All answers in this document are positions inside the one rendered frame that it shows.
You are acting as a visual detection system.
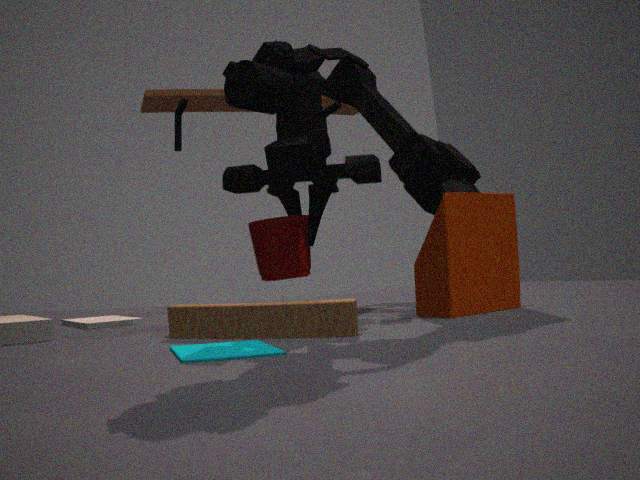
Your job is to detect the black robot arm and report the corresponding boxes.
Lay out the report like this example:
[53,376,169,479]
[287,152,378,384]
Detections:
[223,41,481,216]

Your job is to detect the red cup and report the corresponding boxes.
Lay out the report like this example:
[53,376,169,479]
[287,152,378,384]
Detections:
[249,215,311,281]

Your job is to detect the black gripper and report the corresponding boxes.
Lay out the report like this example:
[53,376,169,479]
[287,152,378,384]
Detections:
[222,114,382,246]

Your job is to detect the brown flat bar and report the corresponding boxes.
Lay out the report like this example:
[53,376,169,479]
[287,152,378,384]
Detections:
[167,298,358,339]

